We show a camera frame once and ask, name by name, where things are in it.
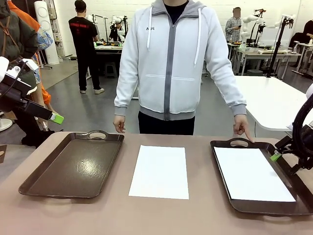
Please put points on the person's right hand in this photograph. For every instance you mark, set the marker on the person's right hand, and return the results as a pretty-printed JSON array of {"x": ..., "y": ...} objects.
[{"x": 119, "y": 124}]

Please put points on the long grey background desk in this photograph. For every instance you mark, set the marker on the long grey background desk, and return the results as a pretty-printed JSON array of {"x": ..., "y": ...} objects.
[{"x": 269, "y": 54}]

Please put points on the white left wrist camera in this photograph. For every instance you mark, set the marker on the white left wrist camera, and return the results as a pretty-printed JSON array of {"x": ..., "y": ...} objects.
[{"x": 30, "y": 64}]

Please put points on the small white background desk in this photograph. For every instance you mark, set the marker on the small white background desk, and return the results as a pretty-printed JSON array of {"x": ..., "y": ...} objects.
[{"x": 305, "y": 45}]

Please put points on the man in black t-shirt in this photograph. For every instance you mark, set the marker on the man in black t-shirt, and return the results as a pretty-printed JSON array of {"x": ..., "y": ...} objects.
[{"x": 82, "y": 36}]

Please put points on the white table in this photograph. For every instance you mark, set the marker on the white table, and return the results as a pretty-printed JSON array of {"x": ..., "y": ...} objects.
[{"x": 269, "y": 98}]

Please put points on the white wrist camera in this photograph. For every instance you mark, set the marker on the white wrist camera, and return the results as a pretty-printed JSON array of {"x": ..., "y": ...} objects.
[
  {"x": 289, "y": 126},
  {"x": 30, "y": 64}
]

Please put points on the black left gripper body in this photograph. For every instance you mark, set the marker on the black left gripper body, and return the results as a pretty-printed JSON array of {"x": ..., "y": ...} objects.
[{"x": 12, "y": 91}]

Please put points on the white tower air conditioner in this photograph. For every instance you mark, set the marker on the white tower air conditioner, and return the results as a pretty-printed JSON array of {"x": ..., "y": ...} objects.
[{"x": 45, "y": 14}]

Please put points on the black stool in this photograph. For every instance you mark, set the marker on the black stool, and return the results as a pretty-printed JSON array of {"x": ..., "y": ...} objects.
[{"x": 111, "y": 68}]

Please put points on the person's right forearm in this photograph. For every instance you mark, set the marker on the person's right forearm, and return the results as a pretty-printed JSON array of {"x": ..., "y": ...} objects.
[{"x": 122, "y": 98}]

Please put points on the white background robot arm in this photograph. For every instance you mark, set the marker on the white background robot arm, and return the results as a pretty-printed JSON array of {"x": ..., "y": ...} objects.
[
  {"x": 115, "y": 18},
  {"x": 91, "y": 18},
  {"x": 244, "y": 31}
]

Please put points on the person's left forearm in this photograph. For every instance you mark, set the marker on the person's left forearm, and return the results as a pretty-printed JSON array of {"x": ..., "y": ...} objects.
[{"x": 234, "y": 98}]

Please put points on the white A4 paper sheet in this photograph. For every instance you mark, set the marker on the white A4 paper sheet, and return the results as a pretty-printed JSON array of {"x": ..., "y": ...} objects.
[
  {"x": 252, "y": 173},
  {"x": 159, "y": 171}
]

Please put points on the black stand with orange joints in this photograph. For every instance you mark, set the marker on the black stand with orange joints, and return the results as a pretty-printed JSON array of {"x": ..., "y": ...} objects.
[{"x": 260, "y": 10}]

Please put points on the person in olive jacket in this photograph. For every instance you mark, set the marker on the person in olive jacket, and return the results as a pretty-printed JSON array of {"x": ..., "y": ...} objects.
[{"x": 14, "y": 41}]

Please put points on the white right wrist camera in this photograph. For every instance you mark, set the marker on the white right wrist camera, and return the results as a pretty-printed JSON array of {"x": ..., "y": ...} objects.
[{"x": 289, "y": 126}]

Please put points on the black tripod stand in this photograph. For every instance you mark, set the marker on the black tripod stand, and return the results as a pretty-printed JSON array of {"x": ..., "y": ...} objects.
[{"x": 278, "y": 41}]

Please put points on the background person in dark top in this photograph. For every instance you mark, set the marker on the background person in dark top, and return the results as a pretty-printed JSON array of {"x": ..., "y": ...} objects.
[{"x": 306, "y": 31}]

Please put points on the brown cardboard piece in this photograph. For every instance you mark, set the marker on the brown cardboard piece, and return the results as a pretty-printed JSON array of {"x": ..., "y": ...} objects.
[{"x": 2, "y": 154}]

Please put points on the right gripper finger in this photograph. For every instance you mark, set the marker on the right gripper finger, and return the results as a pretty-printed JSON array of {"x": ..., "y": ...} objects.
[
  {"x": 297, "y": 169},
  {"x": 283, "y": 145}
]

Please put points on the background man in plaid shirt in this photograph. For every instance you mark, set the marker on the background man in plaid shirt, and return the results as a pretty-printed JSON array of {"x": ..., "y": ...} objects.
[{"x": 232, "y": 29}]

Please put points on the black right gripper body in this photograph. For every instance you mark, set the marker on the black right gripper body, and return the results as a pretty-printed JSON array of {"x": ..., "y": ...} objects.
[{"x": 308, "y": 147}]

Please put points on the white fan base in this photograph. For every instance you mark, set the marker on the white fan base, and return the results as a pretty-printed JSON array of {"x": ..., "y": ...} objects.
[{"x": 5, "y": 124}]

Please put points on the person in white grey hoodie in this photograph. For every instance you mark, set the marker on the person in white grey hoodie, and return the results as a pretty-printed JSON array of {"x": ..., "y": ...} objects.
[{"x": 171, "y": 61}]

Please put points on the person's left hand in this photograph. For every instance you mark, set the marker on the person's left hand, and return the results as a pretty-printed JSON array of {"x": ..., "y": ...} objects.
[{"x": 240, "y": 126}]

